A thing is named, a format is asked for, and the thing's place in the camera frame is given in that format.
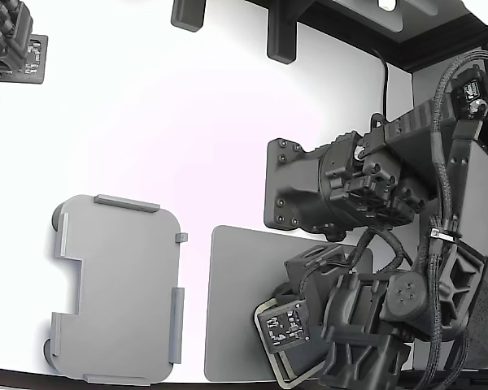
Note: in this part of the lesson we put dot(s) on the dark gray gripper body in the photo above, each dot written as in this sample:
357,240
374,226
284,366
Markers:
313,276

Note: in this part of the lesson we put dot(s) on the black six-joint robot arm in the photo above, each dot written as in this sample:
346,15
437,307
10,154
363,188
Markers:
309,187

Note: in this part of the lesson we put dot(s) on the gray rectangular holder plate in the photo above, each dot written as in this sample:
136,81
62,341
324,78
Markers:
118,284

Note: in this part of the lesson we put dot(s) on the gray flat mat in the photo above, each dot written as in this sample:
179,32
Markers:
236,304

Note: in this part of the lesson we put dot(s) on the black framed shelf structure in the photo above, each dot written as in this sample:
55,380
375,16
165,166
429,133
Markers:
431,36

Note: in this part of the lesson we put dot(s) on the dark gray rounded block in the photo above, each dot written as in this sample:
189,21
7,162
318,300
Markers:
187,14

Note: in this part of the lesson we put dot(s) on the black circuit board module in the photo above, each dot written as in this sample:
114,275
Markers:
37,61

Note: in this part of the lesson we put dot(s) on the black idle robot assembly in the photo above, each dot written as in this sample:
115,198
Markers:
2,44

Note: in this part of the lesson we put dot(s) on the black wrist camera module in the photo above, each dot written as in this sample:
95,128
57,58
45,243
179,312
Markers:
284,327

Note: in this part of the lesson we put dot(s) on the black rectangular post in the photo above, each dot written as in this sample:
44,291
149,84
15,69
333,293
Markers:
281,36

